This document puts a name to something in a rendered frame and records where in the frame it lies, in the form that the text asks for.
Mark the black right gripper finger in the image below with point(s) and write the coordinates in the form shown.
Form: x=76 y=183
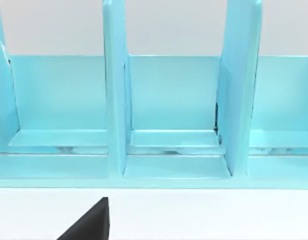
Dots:
x=95 y=221

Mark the light blue rack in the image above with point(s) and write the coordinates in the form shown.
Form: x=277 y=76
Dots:
x=169 y=100

